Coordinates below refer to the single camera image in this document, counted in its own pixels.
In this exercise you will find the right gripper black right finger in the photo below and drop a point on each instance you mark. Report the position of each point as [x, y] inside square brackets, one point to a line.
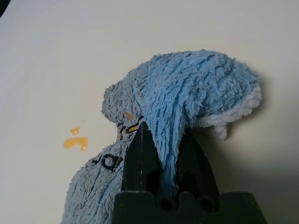
[196, 170]

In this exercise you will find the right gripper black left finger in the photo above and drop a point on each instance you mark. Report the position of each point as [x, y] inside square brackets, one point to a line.
[140, 163]

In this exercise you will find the blue grey terry rag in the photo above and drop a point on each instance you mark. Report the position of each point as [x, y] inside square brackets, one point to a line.
[187, 88]

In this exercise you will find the small yellow liquid spill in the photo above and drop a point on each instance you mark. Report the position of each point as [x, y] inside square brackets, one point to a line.
[74, 141]

